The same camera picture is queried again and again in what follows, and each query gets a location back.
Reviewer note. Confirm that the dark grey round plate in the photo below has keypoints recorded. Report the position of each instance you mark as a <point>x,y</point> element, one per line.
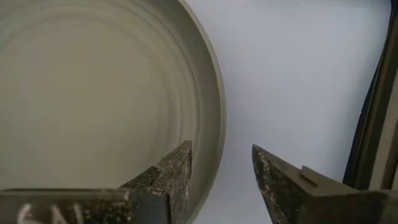
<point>93,93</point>

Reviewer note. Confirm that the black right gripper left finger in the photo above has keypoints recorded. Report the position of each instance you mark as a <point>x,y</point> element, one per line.
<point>161,186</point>

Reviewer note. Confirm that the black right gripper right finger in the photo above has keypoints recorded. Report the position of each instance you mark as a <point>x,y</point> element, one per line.
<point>298,196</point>

